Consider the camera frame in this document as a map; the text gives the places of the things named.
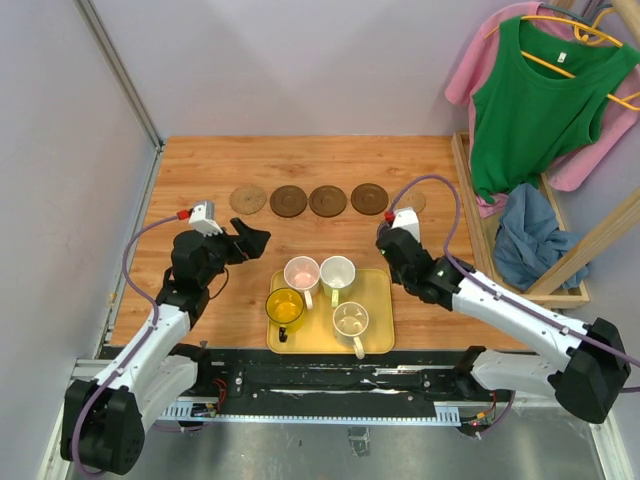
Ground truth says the woven rattan coaster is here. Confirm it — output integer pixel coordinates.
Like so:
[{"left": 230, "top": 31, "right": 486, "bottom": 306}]
[
  {"left": 393, "top": 188, "right": 426, "bottom": 214},
  {"left": 229, "top": 184, "right": 266, "bottom": 215}
]

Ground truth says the pink t-shirt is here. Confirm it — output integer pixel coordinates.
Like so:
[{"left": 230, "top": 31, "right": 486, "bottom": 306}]
[{"left": 445, "top": 1, "right": 639, "bottom": 216}]

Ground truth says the white mug green handle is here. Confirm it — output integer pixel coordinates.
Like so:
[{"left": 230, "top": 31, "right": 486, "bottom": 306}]
[{"left": 320, "top": 256, "right": 356, "bottom": 308}]

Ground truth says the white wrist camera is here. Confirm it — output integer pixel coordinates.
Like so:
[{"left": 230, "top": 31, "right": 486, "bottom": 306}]
[
  {"left": 188, "top": 200, "right": 223, "bottom": 237},
  {"left": 391, "top": 207, "right": 421, "bottom": 243}
]

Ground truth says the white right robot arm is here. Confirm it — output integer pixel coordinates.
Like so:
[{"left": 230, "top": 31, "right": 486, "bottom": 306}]
[{"left": 376, "top": 228, "right": 633, "bottom": 424}]

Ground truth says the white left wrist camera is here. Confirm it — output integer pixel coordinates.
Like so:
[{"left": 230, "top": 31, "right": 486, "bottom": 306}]
[{"left": 188, "top": 200, "right": 223, "bottom": 237}]

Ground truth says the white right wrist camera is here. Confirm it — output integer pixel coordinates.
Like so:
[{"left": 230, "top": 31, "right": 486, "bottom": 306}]
[{"left": 391, "top": 207, "right": 421, "bottom": 243}]

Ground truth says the wooden clothes rack frame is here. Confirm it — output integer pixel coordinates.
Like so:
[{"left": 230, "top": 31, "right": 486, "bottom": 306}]
[{"left": 462, "top": 1, "right": 639, "bottom": 307}]

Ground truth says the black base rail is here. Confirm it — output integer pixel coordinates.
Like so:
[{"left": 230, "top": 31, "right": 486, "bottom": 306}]
[{"left": 190, "top": 349, "right": 511, "bottom": 418}]

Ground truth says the green tank top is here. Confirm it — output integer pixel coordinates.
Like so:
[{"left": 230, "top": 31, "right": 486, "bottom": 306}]
[{"left": 470, "top": 17, "right": 639, "bottom": 204}]

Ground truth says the brown wooden coaster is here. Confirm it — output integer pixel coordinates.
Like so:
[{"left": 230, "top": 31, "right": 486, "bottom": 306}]
[
  {"left": 270, "top": 185, "right": 308, "bottom": 218},
  {"left": 350, "top": 183, "right": 389, "bottom": 216},
  {"left": 309, "top": 185, "right": 347, "bottom": 218}
]

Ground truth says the yellow clothes hanger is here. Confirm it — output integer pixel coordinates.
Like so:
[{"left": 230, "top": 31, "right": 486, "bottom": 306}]
[{"left": 484, "top": 13, "right": 640, "bottom": 112}]

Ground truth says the yellow mug black handle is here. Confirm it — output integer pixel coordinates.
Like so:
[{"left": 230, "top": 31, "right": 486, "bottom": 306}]
[{"left": 265, "top": 287, "right": 306, "bottom": 343}]

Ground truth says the blue crumpled cloth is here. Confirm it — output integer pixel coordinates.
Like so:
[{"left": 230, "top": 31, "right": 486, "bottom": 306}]
[{"left": 493, "top": 183, "right": 582, "bottom": 292}]

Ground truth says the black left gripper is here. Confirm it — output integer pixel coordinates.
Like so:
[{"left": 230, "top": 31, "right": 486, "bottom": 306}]
[{"left": 198, "top": 217, "right": 270, "bottom": 286}]

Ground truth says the yellow plastic tray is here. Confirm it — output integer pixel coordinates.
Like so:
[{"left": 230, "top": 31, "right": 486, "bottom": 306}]
[{"left": 266, "top": 269, "right": 395, "bottom": 355}]

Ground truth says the pink translucent mug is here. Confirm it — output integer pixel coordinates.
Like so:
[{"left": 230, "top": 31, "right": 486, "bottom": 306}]
[{"left": 284, "top": 256, "right": 320, "bottom": 310}]

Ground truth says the cream mug with text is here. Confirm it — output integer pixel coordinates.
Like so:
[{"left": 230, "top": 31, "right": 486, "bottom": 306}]
[{"left": 332, "top": 302, "right": 370, "bottom": 360}]

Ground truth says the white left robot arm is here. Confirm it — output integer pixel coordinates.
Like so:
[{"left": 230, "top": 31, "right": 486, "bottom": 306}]
[{"left": 60, "top": 203, "right": 271, "bottom": 477}]

